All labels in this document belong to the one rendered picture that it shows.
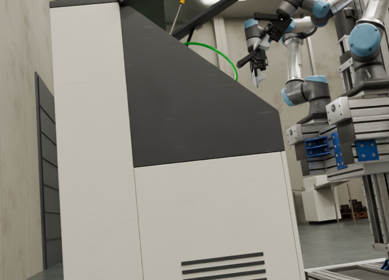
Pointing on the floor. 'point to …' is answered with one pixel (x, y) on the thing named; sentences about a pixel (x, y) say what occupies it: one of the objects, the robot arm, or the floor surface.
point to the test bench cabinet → (219, 220)
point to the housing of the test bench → (94, 142)
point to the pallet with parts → (360, 212)
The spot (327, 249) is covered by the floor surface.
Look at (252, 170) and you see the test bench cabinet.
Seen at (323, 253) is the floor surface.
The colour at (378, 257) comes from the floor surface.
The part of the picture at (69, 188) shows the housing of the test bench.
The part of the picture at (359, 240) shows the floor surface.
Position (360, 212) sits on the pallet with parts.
